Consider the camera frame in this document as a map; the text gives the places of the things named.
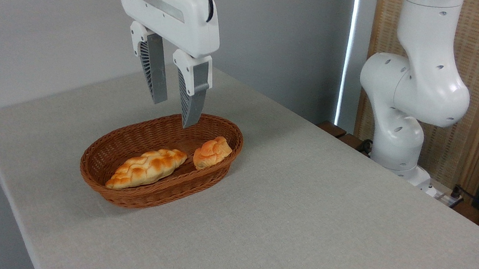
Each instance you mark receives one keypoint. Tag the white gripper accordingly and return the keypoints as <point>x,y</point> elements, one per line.
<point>184,23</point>

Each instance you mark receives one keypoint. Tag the round knotted bread roll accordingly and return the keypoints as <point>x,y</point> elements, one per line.
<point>211,151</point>

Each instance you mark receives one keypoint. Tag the brown oval wicker basket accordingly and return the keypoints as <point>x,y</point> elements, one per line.
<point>141,140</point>

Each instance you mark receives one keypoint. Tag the long braided bread loaf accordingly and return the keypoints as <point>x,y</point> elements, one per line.
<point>147,168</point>

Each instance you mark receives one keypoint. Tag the grey tablecloth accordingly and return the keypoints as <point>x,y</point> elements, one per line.
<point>302,217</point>

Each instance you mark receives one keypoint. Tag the white power strip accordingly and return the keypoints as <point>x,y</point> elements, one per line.
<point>442,197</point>

